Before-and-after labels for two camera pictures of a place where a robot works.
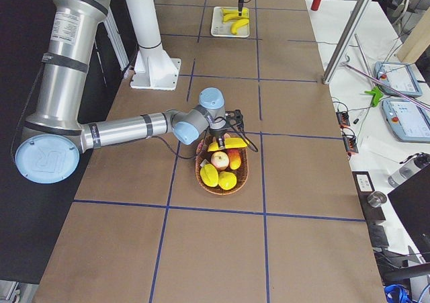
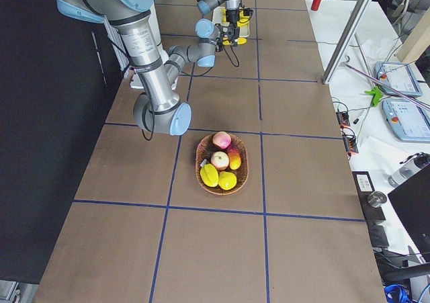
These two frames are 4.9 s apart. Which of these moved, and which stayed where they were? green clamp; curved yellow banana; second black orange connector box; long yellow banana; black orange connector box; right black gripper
Moved: right black gripper; curved yellow banana
Stayed: long yellow banana; second black orange connector box; black orange connector box; green clamp
